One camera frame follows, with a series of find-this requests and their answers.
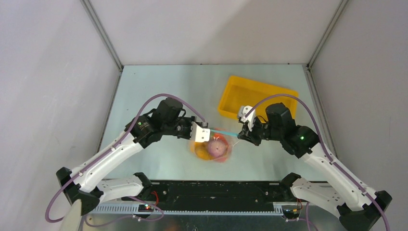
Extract yellow bell pepper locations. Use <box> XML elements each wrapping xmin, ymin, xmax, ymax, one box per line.
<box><xmin>194</xmin><ymin>146</ymin><xmax>211</xmax><ymax>160</ymax></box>

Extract purple onion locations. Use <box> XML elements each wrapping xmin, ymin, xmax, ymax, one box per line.
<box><xmin>207</xmin><ymin>140</ymin><xmax>228</xmax><ymax>158</ymax></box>

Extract clear zip top bag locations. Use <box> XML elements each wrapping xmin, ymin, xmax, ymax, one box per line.
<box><xmin>189</xmin><ymin>128</ymin><xmax>239</xmax><ymax>163</ymax></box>

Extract red carrot with leaves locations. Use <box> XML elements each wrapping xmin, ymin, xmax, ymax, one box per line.
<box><xmin>207</xmin><ymin>134</ymin><xmax>230</xmax><ymax>162</ymax></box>

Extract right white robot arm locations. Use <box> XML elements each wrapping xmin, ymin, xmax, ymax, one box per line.
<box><xmin>238</xmin><ymin>103</ymin><xmax>392</xmax><ymax>231</ymax></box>

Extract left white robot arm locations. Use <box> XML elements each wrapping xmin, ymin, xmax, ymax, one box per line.
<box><xmin>56</xmin><ymin>94</ymin><xmax>210</xmax><ymax>216</ymax></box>

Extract yellow plastic tray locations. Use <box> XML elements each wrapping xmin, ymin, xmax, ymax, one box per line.
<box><xmin>218</xmin><ymin>76</ymin><xmax>299</xmax><ymax>119</ymax></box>

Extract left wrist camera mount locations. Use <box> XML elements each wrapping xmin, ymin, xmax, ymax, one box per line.
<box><xmin>190</xmin><ymin>122</ymin><xmax>211</xmax><ymax>143</ymax></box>

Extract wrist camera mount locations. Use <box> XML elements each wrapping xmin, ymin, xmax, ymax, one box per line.
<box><xmin>237</xmin><ymin>105</ymin><xmax>256</xmax><ymax>131</ymax></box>
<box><xmin>190</xmin><ymin>122</ymin><xmax>211</xmax><ymax>143</ymax></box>

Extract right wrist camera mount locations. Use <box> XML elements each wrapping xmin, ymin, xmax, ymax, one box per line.
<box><xmin>237</xmin><ymin>105</ymin><xmax>256</xmax><ymax>131</ymax></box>

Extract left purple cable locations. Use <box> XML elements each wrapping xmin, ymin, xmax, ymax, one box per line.
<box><xmin>44</xmin><ymin>93</ymin><xmax>209</xmax><ymax>228</ymax></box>

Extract purple cable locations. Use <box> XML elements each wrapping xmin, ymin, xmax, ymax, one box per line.
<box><xmin>44</xmin><ymin>93</ymin><xmax>209</xmax><ymax>228</ymax></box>
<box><xmin>243</xmin><ymin>93</ymin><xmax>391</xmax><ymax>231</ymax></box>

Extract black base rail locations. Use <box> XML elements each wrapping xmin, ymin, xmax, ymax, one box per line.
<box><xmin>136</xmin><ymin>180</ymin><xmax>300</xmax><ymax>212</ymax></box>

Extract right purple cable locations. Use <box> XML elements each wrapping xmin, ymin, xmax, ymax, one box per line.
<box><xmin>243</xmin><ymin>93</ymin><xmax>391</xmax><ymax>231</ymax></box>

